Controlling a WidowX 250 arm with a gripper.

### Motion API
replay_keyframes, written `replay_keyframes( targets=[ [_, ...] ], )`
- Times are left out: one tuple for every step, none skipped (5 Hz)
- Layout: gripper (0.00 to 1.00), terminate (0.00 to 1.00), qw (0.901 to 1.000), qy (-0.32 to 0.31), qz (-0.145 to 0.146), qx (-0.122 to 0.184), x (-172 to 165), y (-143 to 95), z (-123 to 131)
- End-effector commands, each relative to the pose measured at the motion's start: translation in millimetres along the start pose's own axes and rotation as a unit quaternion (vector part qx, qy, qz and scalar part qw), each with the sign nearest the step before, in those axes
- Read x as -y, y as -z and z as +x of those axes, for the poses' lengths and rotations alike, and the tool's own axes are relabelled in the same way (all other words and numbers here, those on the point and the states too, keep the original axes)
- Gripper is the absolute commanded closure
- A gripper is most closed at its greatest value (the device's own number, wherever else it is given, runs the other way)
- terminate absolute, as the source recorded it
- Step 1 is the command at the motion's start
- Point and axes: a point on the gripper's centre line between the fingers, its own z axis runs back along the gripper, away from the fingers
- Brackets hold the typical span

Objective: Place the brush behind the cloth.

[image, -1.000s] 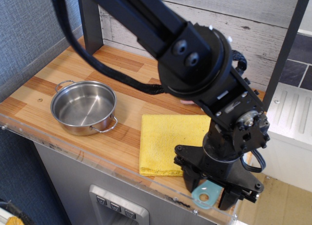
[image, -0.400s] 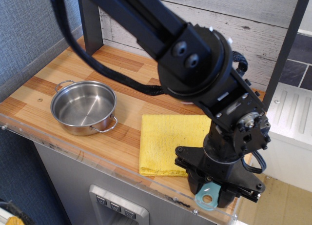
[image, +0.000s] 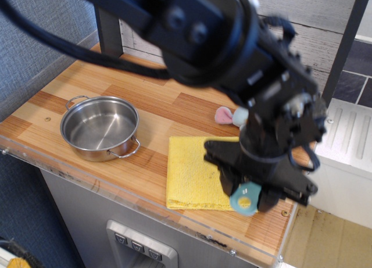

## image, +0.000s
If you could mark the silver dispenser button panel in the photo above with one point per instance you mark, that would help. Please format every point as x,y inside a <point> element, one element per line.
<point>132,248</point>

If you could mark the black shelf post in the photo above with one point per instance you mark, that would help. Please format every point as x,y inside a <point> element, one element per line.
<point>108,32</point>
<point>347,40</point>

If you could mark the black right shelf post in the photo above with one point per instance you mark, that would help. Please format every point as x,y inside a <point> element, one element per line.
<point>347,40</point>

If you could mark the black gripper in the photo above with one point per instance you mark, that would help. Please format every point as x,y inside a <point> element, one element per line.
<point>285,115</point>

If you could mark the black left shelf post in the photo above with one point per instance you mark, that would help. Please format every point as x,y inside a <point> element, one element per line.
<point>108,32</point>

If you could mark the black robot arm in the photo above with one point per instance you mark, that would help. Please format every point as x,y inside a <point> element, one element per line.
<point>225,45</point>

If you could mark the light blue dish brush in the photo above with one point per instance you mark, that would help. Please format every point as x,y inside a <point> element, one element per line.
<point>246,198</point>

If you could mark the white toy sink counter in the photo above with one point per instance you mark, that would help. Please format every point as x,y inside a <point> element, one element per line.
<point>344,175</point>

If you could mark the yellow folded cloth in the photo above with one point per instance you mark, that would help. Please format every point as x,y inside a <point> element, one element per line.
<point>192,182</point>

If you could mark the stainless steel pot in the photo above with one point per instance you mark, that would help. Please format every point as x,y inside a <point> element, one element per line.
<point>100,129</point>

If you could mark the grey toy fridge cabinet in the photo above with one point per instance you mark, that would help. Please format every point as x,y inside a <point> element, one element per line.
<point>85,212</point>

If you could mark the clear acrylic table guard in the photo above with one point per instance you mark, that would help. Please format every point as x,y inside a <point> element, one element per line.
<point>257,255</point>

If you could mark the plush elephant toy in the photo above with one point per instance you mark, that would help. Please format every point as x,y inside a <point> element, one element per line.
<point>224,115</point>

